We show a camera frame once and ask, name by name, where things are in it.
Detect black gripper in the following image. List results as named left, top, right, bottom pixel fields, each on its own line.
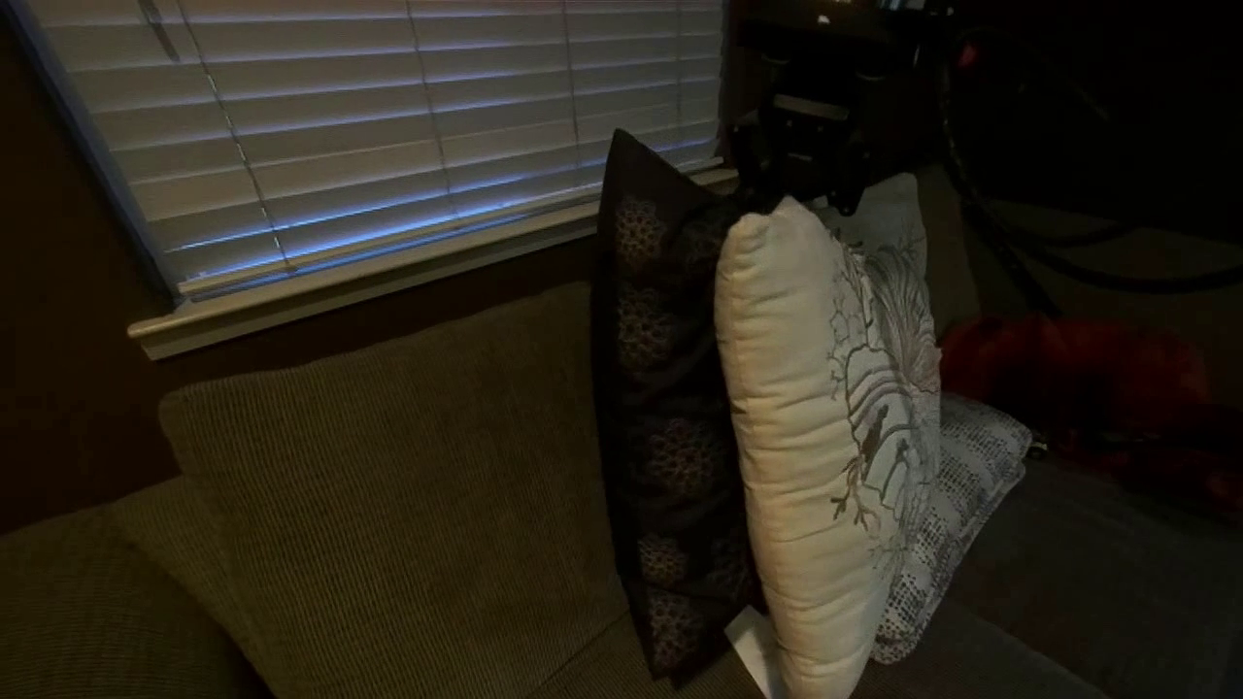
left=746, top=87, right=913, bottom=216

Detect white pillow with coral print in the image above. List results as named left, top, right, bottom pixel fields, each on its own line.
left=712, top=170, right=948, bottom=699

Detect dark brown patterned pillow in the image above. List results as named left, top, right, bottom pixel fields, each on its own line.
left=589, top=123, right=786, bottom=691

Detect black and white speckled pillow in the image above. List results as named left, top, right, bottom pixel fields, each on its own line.
left=869, top=385, right=1036, bottom=671

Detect red blanket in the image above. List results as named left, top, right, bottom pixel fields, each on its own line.
left=935, top=307, right=1243, bottom=524

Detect white window blinds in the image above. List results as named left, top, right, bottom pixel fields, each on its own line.
left=8, top=0, right=731, bottom=311

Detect olive green sofa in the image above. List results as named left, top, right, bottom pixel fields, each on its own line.
left=0, top=162, right=1243, bottom=699

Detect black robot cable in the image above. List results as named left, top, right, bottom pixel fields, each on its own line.
left=926, top=24, right=1243, bottom=298

